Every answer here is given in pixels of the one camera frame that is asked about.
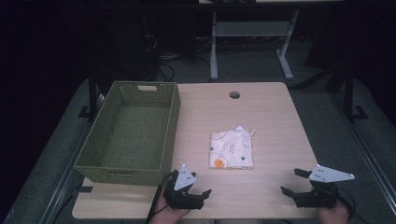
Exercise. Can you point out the black tape strip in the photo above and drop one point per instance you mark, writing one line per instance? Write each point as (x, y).
(83, 189)

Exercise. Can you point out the green woven basket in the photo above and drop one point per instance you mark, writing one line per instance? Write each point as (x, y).
(134, 130)

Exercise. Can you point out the metal floor rail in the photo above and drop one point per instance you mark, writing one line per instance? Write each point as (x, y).
(62, 193)
(367, 152)

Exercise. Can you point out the person's right hand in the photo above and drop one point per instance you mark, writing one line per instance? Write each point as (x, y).
(334, 216)

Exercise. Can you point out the grey metal table frame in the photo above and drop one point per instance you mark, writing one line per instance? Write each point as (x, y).
(249, 29)

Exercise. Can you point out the black metal stand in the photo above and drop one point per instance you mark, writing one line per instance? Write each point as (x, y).
(92, 93)
(349, 93)

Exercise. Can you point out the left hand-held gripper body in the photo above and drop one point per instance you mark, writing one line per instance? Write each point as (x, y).
(183, 199)

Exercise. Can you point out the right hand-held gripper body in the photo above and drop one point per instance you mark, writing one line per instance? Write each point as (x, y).
(320, 197)

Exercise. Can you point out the person's left hand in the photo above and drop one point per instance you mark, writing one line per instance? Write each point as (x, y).
(166, 215)

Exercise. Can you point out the printed cream cloth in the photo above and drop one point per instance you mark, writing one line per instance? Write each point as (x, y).
(232, 149)

